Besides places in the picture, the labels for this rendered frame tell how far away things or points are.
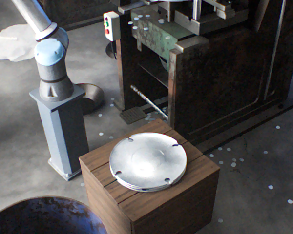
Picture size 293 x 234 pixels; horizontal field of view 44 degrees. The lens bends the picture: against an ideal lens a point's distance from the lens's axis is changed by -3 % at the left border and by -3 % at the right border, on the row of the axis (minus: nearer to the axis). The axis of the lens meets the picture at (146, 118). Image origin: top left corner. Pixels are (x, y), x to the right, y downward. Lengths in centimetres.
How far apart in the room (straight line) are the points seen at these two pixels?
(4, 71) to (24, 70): 15
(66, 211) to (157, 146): 46
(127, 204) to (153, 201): 9
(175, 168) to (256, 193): 58
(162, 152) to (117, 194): 25
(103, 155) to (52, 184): 49
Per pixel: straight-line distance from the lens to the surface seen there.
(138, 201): 130
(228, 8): 168
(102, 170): 141
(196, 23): 162
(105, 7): 340
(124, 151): 144
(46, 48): 154
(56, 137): 171
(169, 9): 172
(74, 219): 125
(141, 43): 190
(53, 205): 123
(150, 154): 142
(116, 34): 192
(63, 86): 159
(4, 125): 231
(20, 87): 261
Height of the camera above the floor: 138
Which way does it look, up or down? 39 degrees down
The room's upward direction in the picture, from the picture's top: 2 degrees counter-clockwise
